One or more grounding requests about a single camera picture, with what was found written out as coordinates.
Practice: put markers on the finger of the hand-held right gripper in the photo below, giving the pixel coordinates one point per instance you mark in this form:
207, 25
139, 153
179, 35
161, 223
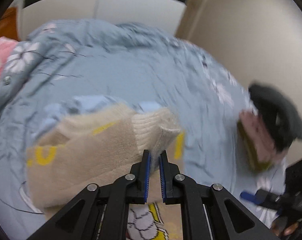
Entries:
249, 196

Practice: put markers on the blue floral duvet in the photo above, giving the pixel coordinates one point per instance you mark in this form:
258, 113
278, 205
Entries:
131, 72

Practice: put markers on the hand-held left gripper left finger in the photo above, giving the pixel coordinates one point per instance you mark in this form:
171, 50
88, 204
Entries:
146, 180

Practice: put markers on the dark green cloth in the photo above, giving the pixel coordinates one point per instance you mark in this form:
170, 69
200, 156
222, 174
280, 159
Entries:
278, 115

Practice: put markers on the wooden headboard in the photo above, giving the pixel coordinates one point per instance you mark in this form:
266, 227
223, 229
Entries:
8, 25

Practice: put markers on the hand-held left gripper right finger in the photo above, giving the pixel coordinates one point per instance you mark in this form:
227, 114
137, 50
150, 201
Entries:
162, 180

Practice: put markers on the white wardrobe with black stripe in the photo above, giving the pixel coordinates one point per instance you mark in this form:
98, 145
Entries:
103, 2

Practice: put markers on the beige fuzzy sweater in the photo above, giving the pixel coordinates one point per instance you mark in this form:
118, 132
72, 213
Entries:
96, 150

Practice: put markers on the light blue garment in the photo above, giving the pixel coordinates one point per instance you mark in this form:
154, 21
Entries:
91, 102

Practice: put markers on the wooden door frame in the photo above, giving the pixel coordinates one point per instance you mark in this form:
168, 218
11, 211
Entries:
191, 10

